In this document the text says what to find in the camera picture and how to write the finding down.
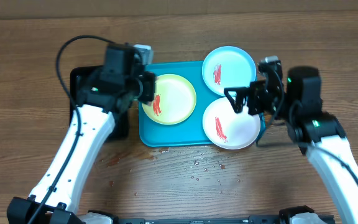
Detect black plastic tray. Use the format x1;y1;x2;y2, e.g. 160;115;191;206
70;65;130;142

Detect yellow-green rimmed plate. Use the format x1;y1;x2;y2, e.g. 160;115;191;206
141;74;196;125

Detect teal plastic serving tray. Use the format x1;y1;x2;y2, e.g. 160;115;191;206
139;61;265;147

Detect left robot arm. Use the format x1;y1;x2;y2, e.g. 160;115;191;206
7;43;156;223

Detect light blue rimmed plate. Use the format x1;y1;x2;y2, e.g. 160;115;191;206
201;46;257;96

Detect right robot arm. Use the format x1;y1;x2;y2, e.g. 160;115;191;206
224;60;358;223

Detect white plate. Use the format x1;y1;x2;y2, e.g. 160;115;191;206
202;98;261;150

